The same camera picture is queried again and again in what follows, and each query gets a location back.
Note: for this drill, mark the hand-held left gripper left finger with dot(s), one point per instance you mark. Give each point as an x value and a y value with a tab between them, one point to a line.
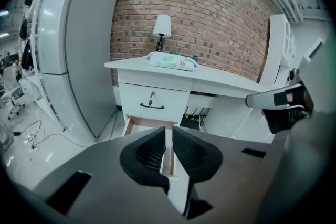
147	165

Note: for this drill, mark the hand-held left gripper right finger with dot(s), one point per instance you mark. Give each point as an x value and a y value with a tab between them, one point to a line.
199	160

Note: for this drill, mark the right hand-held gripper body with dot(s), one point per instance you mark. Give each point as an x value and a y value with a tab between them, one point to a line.
316	78

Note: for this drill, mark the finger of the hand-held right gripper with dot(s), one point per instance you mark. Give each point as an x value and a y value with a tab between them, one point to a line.
278	122

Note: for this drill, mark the key in drawer lock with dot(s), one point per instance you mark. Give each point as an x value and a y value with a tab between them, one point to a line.
151	101

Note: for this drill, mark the closed white drawer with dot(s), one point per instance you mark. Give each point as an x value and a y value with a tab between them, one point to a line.
168	99

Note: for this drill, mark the white shelf unit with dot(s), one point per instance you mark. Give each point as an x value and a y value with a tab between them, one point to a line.
278	47

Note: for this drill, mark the white desk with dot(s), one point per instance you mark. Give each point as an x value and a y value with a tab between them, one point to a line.
210	81

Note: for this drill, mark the white wet wipes packet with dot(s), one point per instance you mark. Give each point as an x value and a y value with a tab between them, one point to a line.
170	61

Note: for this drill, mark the white refrigerator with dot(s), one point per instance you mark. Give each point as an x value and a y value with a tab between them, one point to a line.
89	55

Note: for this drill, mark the white storage rack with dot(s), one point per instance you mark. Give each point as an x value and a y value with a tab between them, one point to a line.
36	86

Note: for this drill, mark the white table lamp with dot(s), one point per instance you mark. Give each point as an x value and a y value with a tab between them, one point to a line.
162	25

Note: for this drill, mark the white office chair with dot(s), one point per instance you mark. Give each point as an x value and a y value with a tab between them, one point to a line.
11	91

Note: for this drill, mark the black bag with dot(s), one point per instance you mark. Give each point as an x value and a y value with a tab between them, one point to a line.
23	29
26	55

